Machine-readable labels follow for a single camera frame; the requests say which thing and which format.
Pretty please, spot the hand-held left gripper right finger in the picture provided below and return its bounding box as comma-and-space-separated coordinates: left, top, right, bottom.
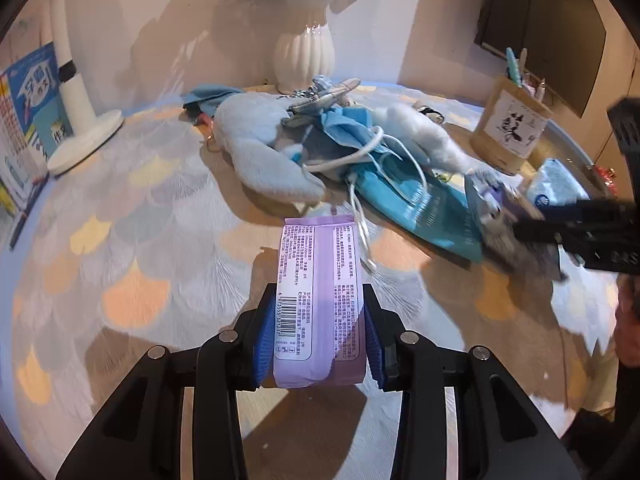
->
362, 282, 583, 480

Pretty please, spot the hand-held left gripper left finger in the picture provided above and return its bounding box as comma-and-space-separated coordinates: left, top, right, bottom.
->
57, 282, 281, 480

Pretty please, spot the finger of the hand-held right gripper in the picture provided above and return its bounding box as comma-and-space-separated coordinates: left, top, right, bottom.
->
542, 199, 626, 224
512, 220, 596, 263

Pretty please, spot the purple tissue packet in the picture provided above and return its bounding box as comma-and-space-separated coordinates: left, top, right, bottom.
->
272, 214, 368, 391

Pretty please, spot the blue face mask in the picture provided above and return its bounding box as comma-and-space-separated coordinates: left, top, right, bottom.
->
305, 107, 401, 162

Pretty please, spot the person's right hand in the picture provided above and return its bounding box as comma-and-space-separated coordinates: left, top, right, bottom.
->
616, 275, 640, 367

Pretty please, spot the blue tissue packet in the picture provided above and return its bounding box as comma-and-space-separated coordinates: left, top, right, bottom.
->
525, 158, 592, 207

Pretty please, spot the red ornament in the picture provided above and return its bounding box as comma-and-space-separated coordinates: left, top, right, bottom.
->
592, 165, 620, 197

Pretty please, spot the wooden pen holder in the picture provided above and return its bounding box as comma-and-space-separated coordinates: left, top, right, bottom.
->
470, 75, 553, 177

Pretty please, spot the scale pattern table mat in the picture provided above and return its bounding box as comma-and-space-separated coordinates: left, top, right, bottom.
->
0, 80, 621, 480

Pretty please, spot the white grey plush toy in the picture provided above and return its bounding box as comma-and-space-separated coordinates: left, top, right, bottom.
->
372, 102, 501, 182

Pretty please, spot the black white small charm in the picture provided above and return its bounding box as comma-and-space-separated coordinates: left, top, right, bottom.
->
412, 102, 447, 125

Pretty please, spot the black television screen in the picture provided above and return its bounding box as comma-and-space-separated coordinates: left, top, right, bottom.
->
474, 0, 608, 118

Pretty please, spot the blue grey plush toy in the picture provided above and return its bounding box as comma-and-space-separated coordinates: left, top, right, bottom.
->
212, 94, 326, 206

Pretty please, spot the grey metal hair clip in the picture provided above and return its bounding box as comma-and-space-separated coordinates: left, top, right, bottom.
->
282, 76, 362, 128

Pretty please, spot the blue cloth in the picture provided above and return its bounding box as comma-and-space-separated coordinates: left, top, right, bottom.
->
182, 86, 246, 121

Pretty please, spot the black pen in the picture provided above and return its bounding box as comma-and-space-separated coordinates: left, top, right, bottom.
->
9, 209, 29, 252

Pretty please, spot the white stand with round base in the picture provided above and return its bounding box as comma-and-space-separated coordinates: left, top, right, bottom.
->
47, 0, 125, 177

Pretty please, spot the white ribbed vase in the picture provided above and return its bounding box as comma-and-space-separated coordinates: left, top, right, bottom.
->
272, 0, 336, 95

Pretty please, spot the colourful printed book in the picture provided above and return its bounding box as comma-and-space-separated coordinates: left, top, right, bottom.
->
0, 72, 51, 216

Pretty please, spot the blue cover book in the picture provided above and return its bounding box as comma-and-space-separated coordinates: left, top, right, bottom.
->
6, 42, 75, 161

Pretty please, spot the teal drawstring bag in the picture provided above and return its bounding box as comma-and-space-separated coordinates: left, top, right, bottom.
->
302, 127, 486, 273

